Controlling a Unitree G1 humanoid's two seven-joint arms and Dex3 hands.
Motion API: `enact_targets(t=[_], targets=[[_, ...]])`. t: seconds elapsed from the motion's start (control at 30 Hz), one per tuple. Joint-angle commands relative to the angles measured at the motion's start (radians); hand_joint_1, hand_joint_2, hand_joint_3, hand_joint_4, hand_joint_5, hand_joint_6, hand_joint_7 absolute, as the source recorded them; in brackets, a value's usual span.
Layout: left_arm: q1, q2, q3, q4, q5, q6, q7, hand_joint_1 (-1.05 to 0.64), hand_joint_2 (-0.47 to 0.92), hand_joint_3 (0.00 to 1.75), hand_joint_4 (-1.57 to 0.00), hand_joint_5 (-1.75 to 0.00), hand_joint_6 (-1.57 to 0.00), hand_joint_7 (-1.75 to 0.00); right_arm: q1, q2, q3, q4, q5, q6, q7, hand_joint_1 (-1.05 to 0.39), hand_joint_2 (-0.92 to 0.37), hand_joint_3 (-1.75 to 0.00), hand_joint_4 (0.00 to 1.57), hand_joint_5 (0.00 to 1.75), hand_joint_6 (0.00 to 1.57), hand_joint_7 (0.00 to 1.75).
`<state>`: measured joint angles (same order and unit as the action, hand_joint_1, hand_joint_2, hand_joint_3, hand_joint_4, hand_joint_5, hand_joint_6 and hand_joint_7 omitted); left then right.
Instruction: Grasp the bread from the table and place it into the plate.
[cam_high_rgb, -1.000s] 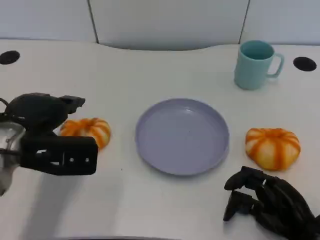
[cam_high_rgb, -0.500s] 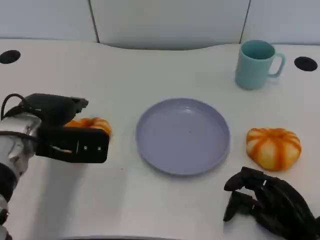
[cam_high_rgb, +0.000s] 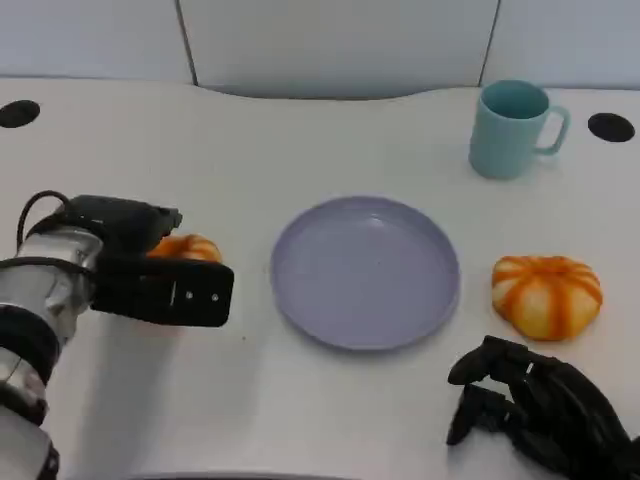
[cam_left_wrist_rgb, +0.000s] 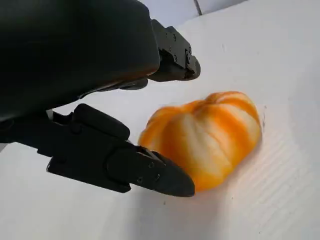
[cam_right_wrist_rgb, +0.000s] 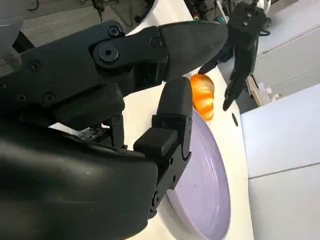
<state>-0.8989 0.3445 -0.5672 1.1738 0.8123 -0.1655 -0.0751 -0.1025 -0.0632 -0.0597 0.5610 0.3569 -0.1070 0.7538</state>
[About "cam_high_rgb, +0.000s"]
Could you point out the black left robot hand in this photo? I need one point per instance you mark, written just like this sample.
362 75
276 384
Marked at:
120 225

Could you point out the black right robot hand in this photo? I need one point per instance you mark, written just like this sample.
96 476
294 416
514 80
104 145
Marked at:
570 415

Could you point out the pale green mug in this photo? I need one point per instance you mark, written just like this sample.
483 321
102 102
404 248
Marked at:
505 145

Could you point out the orange and white toy bread roll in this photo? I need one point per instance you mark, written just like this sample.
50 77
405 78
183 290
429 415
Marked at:
192 247
547 297

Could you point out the lilac plate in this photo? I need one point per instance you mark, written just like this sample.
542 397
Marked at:
365 272

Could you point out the grey partition panel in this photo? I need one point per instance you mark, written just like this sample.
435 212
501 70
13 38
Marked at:
335 45

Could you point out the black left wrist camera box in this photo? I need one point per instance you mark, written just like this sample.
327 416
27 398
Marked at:
165 292

